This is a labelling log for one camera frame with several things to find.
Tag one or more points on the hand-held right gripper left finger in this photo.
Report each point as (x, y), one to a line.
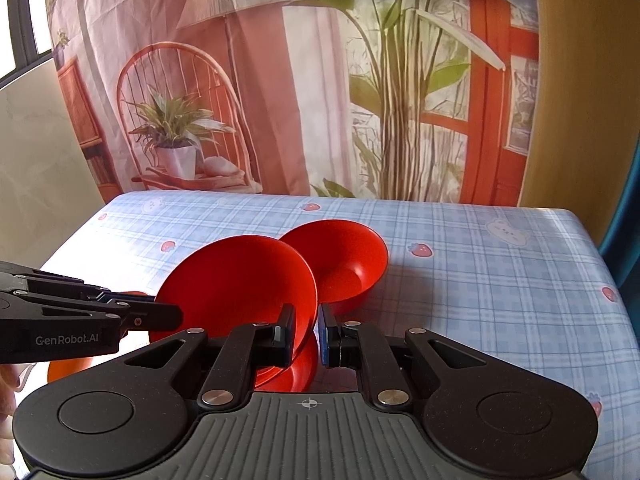
(285, 340)

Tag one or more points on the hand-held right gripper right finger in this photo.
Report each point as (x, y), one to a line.
(326, 339)

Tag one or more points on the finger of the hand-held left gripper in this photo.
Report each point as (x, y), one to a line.
(65, 284)
(150, 316)

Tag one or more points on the red bowl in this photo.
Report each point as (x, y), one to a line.
(295, 372)
(235, 285)
(345, 260)

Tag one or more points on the person's left hand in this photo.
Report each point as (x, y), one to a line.
(10, 377)

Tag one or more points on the white marble panel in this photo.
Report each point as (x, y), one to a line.
(45, 170)

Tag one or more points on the checked blue tablecloth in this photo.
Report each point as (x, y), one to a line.
(475, 285)

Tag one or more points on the printed room backdrop cloth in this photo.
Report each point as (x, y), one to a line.
(300, 75)

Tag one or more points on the blue curtain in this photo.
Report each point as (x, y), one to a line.
(622, 210)

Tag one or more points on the yellow wooden panel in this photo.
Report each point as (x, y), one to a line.
(585, 85)

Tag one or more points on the dark window frame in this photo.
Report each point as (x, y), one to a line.
(25, 10)

